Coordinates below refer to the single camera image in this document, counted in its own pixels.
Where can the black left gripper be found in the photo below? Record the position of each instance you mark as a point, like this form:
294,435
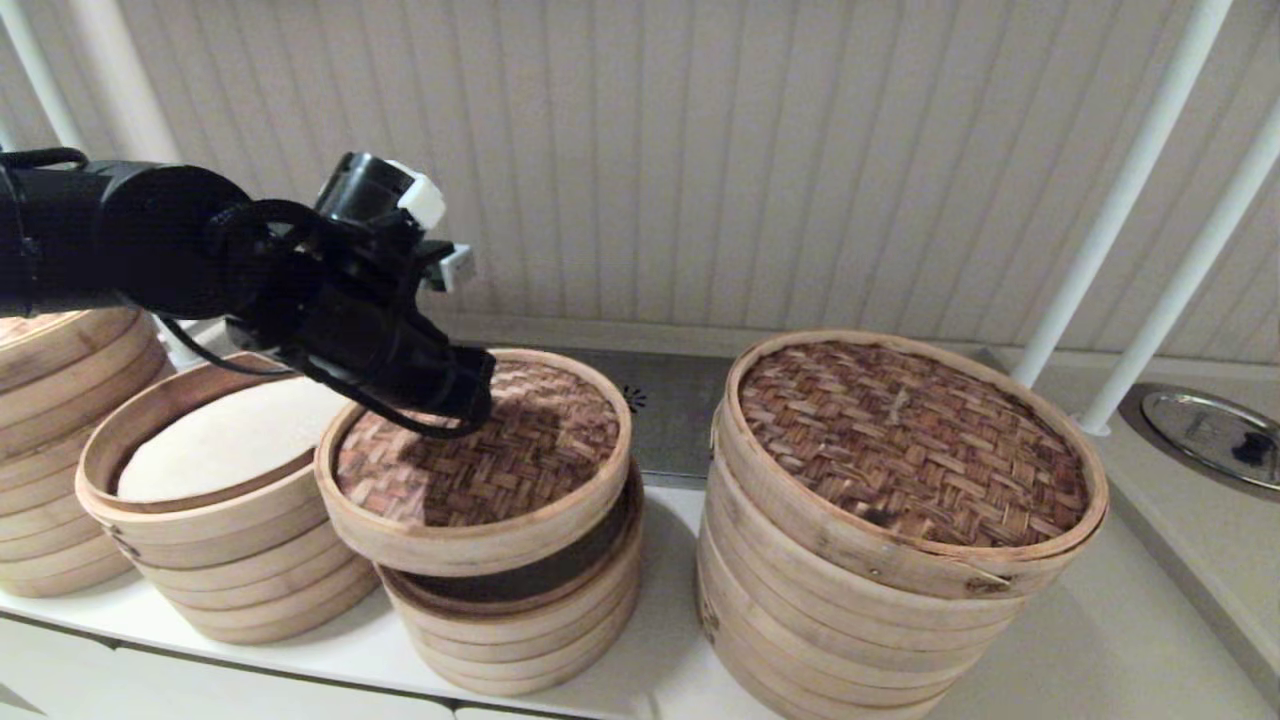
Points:
390,350

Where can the thick white post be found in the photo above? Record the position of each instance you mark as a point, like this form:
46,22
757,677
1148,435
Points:
130,80

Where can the thin white pole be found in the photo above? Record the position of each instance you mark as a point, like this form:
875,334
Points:
1178,300
1125,190
40,70

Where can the black and orange left arm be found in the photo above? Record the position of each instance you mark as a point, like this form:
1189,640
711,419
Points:
100,240

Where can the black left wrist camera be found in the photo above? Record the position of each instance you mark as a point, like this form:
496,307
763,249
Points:
365,190

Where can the stainless steel vent panel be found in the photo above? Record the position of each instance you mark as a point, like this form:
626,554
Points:
680,420

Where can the small bamboo steamer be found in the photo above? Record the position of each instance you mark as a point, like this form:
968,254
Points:
510,650

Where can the large dark-lidded bamboo steamer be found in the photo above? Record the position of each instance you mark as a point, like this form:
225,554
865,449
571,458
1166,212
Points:
900,450

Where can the large bamboo steamer basket stack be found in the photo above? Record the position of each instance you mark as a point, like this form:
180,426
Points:
820,650

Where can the white round steamer liner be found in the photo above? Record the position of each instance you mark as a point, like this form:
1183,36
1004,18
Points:
210,450

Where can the woven bamboo lid with loop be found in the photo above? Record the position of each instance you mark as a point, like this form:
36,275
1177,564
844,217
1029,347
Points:
540,470

